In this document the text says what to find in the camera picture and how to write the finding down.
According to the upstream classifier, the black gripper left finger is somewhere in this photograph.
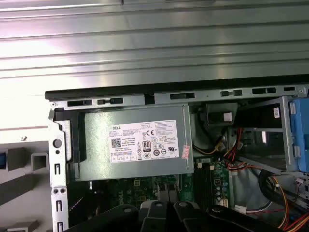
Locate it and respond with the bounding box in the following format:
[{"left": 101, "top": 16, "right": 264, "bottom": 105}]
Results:
[{"left": 63, "top": 200, "right": 173, "bottom": 232}]

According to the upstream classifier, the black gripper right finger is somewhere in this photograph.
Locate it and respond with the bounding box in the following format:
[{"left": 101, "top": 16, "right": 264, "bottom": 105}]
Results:
[{"left": 173, "top": 201, "right": 283, "bottom": 232}]

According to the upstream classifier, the orange red power wire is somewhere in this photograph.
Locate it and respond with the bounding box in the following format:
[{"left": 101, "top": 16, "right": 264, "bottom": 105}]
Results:
[{"left": 267, "top": 175, "right": 309, "bottom": 232}]

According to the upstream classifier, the green motherboard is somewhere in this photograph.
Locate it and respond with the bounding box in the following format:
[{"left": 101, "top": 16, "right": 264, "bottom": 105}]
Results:
[{"left": 88, "top": 157, "right": 234, "bottom": 218}]

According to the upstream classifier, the black RAM slot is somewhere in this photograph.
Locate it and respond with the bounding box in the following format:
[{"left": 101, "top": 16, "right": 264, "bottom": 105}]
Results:
[
  {"left": 203, "top": 159, "right": 208, "bottom": 207},
  {"left": 194, "top": 159, "right": 199, "bottom": 206},
  {"left": 198, "top": 159, "right": 204, "bottom": 206},
  {"left": 207, "top": 159, "right": 213, "bottom": 208}
]

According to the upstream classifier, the grey power supply unit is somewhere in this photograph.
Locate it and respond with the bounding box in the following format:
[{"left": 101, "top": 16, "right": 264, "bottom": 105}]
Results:
[{"left": 74, "top": 103, "right": 195, "bottom": 182}]

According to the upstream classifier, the grey metal drive cage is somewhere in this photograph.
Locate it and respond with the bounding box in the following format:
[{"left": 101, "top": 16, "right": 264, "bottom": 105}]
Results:
[{"left": 229, "top": 95, "right": 309, "bottom": 177}]

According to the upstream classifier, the black open PC case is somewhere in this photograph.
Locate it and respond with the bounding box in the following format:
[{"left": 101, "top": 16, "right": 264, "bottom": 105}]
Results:
[{"left": 44, "top": 83, "right": 309, "bottom": 232}]

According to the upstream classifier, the blue plastic cage latch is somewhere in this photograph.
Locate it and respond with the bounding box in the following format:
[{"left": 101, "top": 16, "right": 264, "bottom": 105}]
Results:
[{"left": 288, "top": 98, "right": 309, "bottom": 174}]

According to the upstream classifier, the grey parts rack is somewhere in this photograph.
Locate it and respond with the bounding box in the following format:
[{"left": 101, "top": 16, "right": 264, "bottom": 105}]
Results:
[{"left": 0, "top": 140, "right": 53, "bottom": 232}]

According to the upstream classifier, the yellow black wire bundle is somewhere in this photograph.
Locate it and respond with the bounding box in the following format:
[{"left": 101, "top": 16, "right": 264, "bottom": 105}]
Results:
[{"left": 192, "top": 142, "right": 229, "bottom": 157}]

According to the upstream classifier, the mixed colour wire bundle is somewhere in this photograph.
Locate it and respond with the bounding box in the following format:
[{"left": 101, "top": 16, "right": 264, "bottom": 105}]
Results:
[{"left": 223, "top": 127, "right": 254, "bottom": 170}]

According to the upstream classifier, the black plastic wall bracket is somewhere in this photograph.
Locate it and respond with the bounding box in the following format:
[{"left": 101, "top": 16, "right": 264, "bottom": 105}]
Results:
[{"left": 205, "top": 102, "right": 239, "bottom": 126}]

